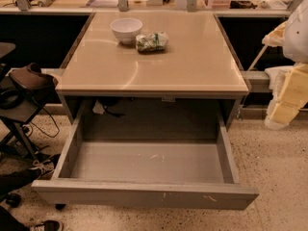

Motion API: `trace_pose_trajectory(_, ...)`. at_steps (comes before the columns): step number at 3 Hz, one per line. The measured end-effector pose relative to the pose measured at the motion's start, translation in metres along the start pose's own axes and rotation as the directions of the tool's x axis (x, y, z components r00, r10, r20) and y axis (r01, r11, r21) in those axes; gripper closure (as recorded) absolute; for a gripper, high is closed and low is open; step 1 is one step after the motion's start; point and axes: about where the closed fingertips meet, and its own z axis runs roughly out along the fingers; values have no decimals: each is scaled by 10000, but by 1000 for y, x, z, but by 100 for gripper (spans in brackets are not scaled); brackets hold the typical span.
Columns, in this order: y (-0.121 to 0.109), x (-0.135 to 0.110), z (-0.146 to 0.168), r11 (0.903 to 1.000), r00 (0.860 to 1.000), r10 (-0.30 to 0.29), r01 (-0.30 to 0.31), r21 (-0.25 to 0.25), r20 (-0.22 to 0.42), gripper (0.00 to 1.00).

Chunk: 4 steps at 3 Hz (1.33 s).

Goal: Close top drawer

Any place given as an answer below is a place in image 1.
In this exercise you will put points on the beige top cabinet table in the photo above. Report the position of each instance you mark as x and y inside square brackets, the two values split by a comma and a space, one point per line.
[198, 62]

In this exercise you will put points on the black sneaker upper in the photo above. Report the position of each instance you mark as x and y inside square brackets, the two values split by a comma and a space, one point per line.
[46, 167]

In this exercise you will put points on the black sneaker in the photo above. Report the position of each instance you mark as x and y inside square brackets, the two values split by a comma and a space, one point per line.
[48, 225]
[46, 167]

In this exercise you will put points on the white plastic device on ledge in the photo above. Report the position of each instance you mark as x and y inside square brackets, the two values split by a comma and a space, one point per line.
[276, 75]

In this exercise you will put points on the grey top drawer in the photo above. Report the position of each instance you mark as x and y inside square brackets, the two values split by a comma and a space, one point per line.
[149, 153]

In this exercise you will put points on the black headphones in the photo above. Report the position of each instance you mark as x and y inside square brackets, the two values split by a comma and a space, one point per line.
[9, 99]

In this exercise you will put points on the black sneaker lower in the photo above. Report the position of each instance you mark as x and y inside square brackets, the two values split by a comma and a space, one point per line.
[48, 225]

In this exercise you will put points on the black side stand table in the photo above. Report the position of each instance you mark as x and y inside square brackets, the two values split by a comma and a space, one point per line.
[16, 142]

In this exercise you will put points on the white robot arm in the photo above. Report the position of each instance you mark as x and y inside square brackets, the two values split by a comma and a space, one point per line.
[292, 35]

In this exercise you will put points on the green white snack bag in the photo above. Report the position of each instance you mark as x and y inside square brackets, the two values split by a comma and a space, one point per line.
[152, 42]

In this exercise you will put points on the white stick with black tip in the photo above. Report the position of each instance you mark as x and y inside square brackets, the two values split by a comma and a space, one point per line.
[260, 54]

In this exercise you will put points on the white ceramic bowl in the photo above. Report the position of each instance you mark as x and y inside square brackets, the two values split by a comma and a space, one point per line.
[125, 30]

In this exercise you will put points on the brown VR headset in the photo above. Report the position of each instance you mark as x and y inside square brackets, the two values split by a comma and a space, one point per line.
[33, 83]

